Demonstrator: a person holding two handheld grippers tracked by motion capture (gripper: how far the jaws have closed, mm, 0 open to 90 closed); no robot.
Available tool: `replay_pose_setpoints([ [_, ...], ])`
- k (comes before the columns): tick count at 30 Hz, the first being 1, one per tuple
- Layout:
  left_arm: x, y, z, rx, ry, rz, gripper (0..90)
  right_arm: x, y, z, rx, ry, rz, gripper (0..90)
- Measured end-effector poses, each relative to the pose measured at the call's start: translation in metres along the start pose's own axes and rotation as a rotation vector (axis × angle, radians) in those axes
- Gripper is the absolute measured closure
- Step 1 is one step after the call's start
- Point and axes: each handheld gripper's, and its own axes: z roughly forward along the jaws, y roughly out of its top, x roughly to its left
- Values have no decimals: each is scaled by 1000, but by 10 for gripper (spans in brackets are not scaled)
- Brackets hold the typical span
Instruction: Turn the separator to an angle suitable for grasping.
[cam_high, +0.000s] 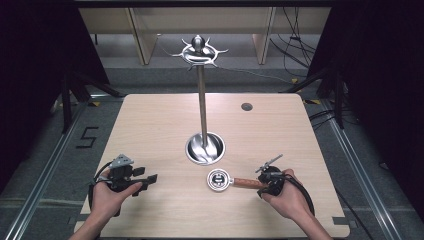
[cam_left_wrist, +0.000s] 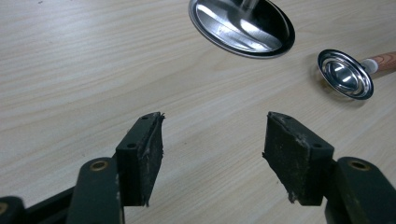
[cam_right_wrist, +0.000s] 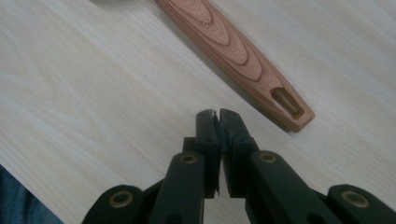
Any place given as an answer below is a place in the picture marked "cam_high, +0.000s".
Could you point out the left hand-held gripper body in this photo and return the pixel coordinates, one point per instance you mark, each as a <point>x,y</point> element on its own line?
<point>120,173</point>

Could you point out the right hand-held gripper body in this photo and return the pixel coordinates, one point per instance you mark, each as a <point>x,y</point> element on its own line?
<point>274,181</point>

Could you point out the person's right hand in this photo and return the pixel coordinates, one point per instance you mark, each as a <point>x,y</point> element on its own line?
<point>293,200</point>

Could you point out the person's left hand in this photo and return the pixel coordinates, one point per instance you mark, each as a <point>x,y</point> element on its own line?
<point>103,198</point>

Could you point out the grey table grommet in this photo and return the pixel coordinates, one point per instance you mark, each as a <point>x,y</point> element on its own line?
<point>246,106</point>

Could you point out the yellow floor tape piece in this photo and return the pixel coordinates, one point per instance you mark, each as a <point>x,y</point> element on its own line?
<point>295,80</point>
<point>311,101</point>
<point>95,103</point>

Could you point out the black tripod stand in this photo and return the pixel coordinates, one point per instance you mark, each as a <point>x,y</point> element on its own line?
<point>338,100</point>
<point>66,100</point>

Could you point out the metal hook stand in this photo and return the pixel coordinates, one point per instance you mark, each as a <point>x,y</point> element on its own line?
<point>202,100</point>

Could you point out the black curtain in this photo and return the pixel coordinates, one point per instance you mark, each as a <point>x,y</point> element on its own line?
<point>386,83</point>
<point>36,66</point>

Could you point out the light wooden desk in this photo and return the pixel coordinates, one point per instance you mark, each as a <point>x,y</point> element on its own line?
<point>233,20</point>

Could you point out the aluminium floor rail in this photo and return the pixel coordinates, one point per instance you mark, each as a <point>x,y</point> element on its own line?
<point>43,176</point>
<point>363,173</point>

